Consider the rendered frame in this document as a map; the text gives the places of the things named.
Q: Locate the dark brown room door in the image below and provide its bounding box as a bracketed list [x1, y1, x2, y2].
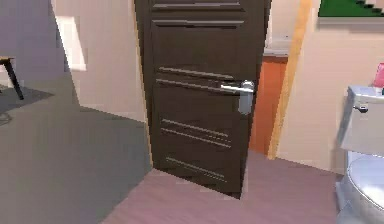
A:
[133, 0, 272, 200]

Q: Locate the white toilet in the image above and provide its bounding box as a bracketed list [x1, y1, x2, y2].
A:
[335, 84, 384, 224]

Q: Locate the silver door lever handle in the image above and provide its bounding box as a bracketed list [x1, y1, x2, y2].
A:
[220, 79, 256, 116]

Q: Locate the green framed wall picture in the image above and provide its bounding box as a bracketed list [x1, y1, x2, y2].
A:
[317, 0, 384, 19]

